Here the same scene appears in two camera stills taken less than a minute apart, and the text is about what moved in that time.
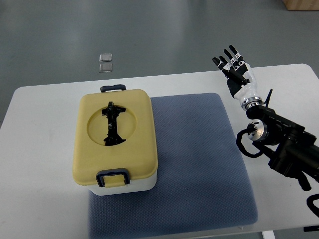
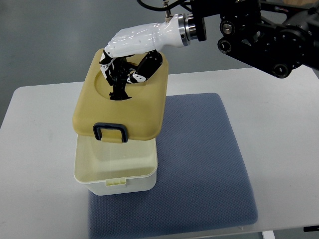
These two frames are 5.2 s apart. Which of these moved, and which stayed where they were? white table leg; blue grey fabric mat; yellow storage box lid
Moved: yellow storage box lid
Stayed: blue grey fabric mat; white table leg
